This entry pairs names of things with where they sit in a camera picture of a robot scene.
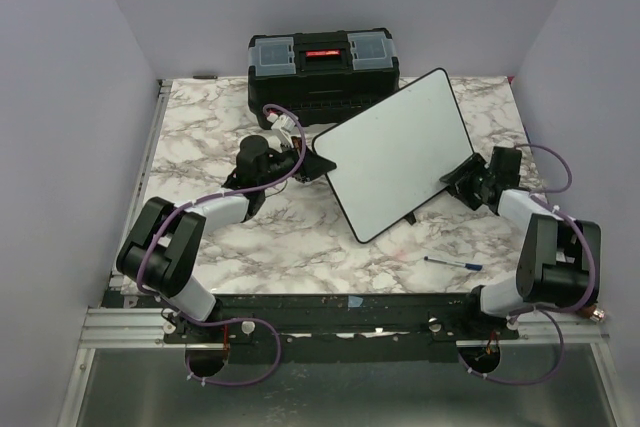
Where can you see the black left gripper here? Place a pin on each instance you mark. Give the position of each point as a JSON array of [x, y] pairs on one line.
[[313, 166]]

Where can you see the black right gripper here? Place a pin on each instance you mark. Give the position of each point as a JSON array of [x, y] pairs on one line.
[[474, 165]]

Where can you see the white marker pen blue cap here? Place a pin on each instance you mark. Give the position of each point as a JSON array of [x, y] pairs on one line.
[[457, 264]]

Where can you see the white whiteboard with black rim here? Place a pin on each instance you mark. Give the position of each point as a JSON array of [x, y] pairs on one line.
[[390, 158]]

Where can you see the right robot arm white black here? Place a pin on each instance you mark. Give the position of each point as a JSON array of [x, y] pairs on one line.
[[558, 269]]

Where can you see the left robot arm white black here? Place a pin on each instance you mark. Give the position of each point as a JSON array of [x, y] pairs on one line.
[[160, 250]]

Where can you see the black plastic toolbox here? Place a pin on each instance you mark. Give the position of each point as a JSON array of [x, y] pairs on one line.
[[322, 78]]

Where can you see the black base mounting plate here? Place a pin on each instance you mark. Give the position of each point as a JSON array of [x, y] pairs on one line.
[[341, 328]]

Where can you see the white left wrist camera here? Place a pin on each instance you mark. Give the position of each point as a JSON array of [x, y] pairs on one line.
[[283, 127]]

